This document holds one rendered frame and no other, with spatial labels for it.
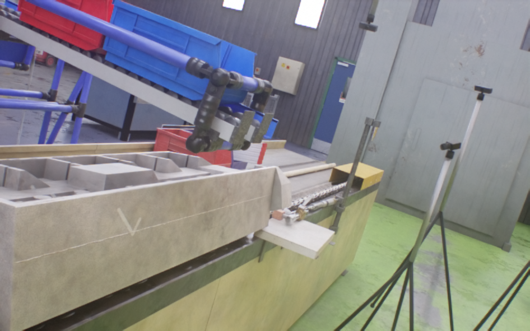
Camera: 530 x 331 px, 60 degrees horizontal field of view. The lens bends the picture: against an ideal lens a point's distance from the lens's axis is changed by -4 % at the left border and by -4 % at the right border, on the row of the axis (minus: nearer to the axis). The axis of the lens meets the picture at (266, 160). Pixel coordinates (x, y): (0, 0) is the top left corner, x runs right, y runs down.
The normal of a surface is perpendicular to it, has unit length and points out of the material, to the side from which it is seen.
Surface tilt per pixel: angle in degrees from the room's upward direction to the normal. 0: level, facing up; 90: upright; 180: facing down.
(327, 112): 90
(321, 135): 90
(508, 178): 90
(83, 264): 80
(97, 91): 90
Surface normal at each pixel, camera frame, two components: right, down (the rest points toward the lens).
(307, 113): -0.39, 0.04
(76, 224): 0.91, 0.16
